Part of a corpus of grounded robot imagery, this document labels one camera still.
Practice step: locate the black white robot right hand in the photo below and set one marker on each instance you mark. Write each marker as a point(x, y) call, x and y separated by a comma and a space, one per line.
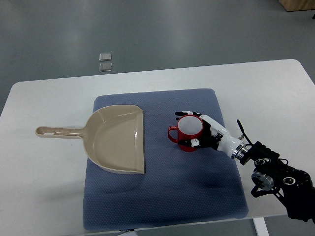
point(215, 136)

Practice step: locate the red cup with handle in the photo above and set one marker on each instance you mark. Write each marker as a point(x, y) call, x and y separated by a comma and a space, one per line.
point(188, 127)

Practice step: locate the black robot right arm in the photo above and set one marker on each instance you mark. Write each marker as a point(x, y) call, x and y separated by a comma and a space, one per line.
point(273, 175)

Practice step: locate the beige plastic dustpan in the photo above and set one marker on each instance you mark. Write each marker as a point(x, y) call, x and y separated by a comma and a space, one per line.
point(113, 138)

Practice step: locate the blue-grey fabric mat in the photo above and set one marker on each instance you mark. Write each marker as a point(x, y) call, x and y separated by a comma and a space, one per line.
point(178, 187)

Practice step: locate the white table leg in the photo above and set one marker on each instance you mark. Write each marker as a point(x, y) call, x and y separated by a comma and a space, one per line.
point(260, 226)

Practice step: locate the lower metal floor plate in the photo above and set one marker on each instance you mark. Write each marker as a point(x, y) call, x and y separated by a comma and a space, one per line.
point(105, 66)

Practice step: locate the metal floor plate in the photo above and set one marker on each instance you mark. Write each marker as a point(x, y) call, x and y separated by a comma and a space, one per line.
point(105, 56)
point(105, 66)

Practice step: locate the upper metal floor plate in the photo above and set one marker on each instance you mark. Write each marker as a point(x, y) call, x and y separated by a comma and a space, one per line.
point(105, 56)

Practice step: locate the wooden box corner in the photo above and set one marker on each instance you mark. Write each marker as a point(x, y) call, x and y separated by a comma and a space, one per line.
point(297, 5)

